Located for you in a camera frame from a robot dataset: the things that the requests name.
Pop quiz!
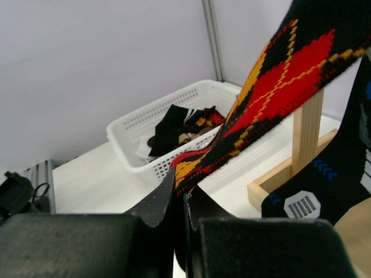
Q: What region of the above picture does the aluminium frame post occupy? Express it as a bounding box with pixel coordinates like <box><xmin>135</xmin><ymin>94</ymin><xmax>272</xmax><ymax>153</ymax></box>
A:
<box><xmin>202</xmin><ymin>0</ymin><xmax>226</xmax><ymax>82</ymax></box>

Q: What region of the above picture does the red yellow black argyle sock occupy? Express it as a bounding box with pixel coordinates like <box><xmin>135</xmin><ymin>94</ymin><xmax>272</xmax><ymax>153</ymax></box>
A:
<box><xmin>170</xmin><ymin>1</ymin><xmax>370</xmax><ymax>197</ymax></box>

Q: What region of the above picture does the white plastic laundry basket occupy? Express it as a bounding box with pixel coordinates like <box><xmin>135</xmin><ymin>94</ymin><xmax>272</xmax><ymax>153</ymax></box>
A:
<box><xmin>106</xmin><ymin>79</ymin><xmax>279</xmax><ymax>182</ymax></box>

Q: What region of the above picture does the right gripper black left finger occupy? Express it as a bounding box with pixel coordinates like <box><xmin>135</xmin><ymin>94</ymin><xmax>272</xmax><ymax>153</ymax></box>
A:
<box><xmin>123</xmin><ymin>169</ymin><xmax>175</xmax><ymax>228</ymax></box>

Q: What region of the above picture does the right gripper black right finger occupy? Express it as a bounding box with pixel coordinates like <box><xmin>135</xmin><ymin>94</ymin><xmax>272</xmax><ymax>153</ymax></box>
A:
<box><xmin>183</xmin><ymin>186</ymin><xmax>236</xmax><ymax>232</ymax></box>

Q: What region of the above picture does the brown beige checkered sock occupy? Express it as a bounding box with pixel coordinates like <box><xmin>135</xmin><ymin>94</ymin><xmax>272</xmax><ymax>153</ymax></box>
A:
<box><xmin>147</xmin><ymin>127</ymin><xmax>214</xmax><ymax>148</ymax></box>

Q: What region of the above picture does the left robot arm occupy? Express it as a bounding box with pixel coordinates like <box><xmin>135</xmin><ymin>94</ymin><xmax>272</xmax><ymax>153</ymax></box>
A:
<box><xmin>1</xmin><ymin>171</ymin><xmax>53</xmax><ymax>225</ymax></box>

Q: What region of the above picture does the wooden hanger rack frame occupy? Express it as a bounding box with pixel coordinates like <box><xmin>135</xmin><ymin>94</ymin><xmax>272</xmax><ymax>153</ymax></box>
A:
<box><xmin>248</xmin><ymin>95</ymin><xmax>370</xmax><ymax>277</ymax></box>

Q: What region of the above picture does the black blue sport sock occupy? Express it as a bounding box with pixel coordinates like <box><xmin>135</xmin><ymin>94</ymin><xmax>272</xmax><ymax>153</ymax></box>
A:
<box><xmin>261</xmin><ymin>56</ymin><xmax>370</xmax><ymax>225</ymax></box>

